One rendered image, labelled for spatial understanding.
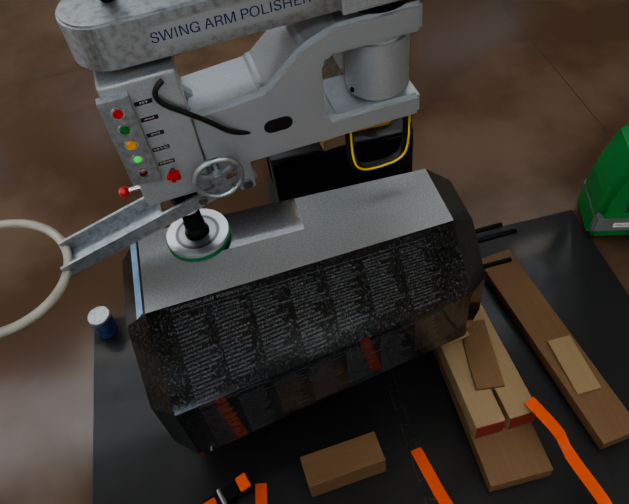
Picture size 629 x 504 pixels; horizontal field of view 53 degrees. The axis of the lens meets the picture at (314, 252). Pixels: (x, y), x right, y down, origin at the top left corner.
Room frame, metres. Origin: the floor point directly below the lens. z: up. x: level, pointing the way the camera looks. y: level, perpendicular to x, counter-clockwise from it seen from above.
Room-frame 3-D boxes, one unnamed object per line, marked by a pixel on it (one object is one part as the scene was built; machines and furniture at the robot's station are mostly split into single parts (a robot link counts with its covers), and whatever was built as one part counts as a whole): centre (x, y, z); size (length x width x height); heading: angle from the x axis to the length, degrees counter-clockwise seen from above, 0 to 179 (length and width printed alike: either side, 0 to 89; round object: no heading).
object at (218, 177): (1.35, 0.24, 1.22); 0.15 x 0.10 x 0.15; 100
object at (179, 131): (1.46, 0.30, 1.34); 0.36 x 0.22 x 0.45; 100
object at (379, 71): (1.56, -0.27, 1.37); 0.19 x 0.19 x 0.20
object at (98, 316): (1.70, 1.02, 0.08); 0.10 x 0.10 x 0.13
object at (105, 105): (1.32, 0.43, 1.39); 0.08 x 0.03 x 0.28; 100
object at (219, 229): (1.44, 0.38, 0.87); 0.21 x 0.21 x 0.01
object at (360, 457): (0.87, 0.02, 0.07); 0.30 x 0.12 x 0.12; 100
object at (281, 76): (1.50, -0.01, 1.33); 0.74 x 0.23 x 0.49; 100
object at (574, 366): (1.12, -0.96, 0.08); 0.25 x 0.10 x 0.01; 7
